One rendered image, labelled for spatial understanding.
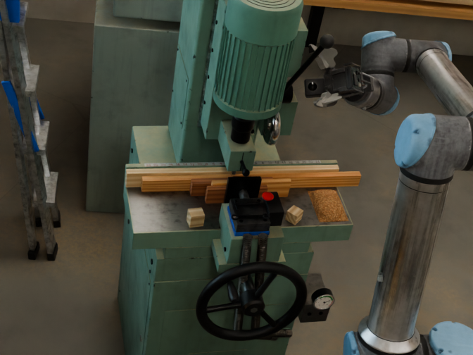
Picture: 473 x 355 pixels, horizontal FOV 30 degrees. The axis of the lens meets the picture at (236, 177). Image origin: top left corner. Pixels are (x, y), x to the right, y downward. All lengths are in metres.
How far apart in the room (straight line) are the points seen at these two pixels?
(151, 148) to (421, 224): 1.02
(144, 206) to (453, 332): 0.85
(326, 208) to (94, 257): 1.29
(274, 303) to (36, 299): 1.06
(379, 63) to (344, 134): 1.89
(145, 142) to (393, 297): 1.00
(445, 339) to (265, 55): 0.81
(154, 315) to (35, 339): 0.77
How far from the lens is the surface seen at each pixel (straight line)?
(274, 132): 2.44
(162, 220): 2.31
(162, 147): 2.70
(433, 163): 1.89
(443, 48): 2.46
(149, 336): 2.59
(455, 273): 3.74
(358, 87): 2.22
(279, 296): 2.56
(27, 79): 3.03
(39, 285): 3.35
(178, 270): 2.39
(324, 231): 2.40
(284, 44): 2.09
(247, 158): 2.31
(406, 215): 1.96
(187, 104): 2.46
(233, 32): 2.08
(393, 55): 2.41
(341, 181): 2.51
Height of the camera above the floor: 2.49
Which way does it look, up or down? 40 degrees down
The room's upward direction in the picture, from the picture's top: 11 degrees clockwise
